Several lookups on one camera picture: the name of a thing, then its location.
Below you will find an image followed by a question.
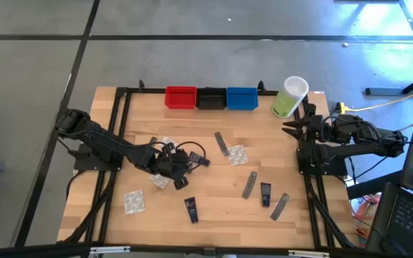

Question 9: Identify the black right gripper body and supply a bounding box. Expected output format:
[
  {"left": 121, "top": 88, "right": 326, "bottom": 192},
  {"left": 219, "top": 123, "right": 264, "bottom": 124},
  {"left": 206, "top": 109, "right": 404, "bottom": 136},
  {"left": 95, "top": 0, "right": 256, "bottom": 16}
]
[{"left": 299, "top": 103, "right": 325, "bottom": 151}]

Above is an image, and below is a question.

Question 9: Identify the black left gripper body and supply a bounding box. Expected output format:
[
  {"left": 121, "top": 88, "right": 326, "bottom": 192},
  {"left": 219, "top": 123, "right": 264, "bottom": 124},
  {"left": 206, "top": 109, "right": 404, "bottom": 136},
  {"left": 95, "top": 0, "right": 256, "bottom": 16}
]
[{"left": 154, "top": 142, "right": 193, "bottom": 191}]

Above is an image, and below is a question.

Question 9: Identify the green white wipes canister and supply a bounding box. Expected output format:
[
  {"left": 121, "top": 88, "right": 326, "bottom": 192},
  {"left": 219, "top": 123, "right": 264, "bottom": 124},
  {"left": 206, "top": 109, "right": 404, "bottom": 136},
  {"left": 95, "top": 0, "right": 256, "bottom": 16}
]
[{"left": 270, "top": 75, "right": 310, "bottom": 119}]

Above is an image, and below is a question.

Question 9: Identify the blue plastic bin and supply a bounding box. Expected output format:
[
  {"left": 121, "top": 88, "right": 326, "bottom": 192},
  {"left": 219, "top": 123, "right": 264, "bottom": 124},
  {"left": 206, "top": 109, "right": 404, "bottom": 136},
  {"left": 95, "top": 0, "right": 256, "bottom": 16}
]
[{"left": 226, "top": 87, "right": 260, "bottom": 111}]

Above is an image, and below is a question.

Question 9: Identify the red plastic bin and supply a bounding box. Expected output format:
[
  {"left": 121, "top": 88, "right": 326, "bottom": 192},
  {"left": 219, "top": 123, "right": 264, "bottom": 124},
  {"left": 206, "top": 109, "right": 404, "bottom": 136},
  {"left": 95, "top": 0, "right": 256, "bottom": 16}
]
[{"left": 164, "top": 85, "right": 198, "bottom": 110}]

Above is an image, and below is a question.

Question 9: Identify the black plastic bin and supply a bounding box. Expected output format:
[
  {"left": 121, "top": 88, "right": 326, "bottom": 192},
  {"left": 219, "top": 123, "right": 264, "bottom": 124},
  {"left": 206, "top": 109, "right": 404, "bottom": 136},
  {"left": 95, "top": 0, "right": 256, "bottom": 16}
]
[{"left": 195, "top": 87, "right": 228, "bottom": 110}]

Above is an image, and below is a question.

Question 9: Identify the grey bench leg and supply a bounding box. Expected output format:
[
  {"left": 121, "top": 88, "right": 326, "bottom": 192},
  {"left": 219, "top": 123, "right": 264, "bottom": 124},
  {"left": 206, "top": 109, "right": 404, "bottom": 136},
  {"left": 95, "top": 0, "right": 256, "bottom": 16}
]
[{"left": 365, "top": 66, "right": 413, "bottom": 97}]

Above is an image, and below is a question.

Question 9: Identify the black laptop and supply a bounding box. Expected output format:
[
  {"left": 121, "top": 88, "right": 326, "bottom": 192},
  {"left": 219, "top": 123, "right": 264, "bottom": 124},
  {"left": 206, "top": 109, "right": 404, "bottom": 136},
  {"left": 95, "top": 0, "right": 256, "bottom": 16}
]
[{"left": 366, "top": 181, "right": 413, "bottom": 258}]

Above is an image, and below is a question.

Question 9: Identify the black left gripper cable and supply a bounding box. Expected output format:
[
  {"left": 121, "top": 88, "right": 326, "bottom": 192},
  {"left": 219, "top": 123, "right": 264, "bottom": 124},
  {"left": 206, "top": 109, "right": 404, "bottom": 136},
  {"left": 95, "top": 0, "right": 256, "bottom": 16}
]
[{"left": 174, "top": 140, "right": 207, "bottom": 171}]

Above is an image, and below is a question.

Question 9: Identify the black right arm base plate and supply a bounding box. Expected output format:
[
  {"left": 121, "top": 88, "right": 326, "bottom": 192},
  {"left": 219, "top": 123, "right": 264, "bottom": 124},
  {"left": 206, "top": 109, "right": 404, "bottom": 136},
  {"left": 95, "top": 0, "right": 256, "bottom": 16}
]
[{"left": 297, "top": 148, "right": 349, "bottom": 177}]

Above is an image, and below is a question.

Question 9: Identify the yellow power cable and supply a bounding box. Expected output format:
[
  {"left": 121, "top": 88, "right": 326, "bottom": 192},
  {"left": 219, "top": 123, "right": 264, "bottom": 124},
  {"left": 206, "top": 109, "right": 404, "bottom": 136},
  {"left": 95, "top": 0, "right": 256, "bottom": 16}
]
[{"left": 346, "top": 84, "right": 413, "bottom": 113}]

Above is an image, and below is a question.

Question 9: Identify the black aluminium table frame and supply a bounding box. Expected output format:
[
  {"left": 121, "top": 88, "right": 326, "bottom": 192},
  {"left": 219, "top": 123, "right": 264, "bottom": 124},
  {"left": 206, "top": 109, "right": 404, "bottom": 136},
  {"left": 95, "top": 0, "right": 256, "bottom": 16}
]
[{"left": 57, "top": 79, "right": 359, "bottom": 252}]

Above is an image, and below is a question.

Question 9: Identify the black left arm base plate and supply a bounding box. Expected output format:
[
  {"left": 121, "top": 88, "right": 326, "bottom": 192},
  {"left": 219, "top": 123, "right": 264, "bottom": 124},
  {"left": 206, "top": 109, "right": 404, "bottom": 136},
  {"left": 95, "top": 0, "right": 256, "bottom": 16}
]
[{"left": 72, "top": 143, "right": 124, "bottom": 172}]

